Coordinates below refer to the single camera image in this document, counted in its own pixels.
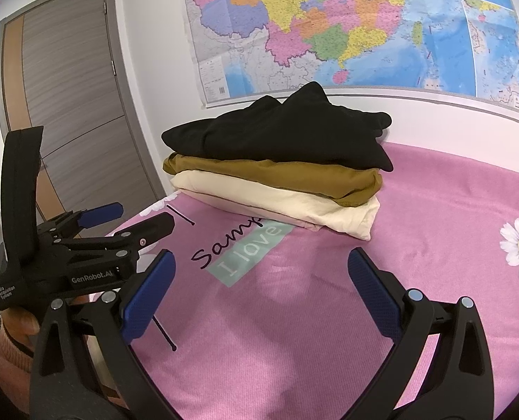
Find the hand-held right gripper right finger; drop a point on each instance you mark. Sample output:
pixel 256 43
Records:
pixel 373 297

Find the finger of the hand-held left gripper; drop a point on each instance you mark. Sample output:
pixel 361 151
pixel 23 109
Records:
pixel 102 215
pixel 154 227

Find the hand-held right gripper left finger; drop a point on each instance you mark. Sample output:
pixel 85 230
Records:
pixel 148 297

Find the black garment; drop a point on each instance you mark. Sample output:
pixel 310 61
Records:
pixel 285 135

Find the person's left forearm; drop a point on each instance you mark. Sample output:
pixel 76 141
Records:
pixel 5 350

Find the pink printed blanket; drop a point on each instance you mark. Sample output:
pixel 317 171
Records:
pixel 285 337

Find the grey wooden door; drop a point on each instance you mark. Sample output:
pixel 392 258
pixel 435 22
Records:
pixel 75 96

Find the cream garment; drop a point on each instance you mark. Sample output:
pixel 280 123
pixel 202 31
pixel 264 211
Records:
pixel 285 208

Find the mustard garment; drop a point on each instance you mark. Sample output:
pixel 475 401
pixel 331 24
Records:
pixel 285 179

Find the colourful wall map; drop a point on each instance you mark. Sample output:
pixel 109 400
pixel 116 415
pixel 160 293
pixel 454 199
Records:
pixel 329 30

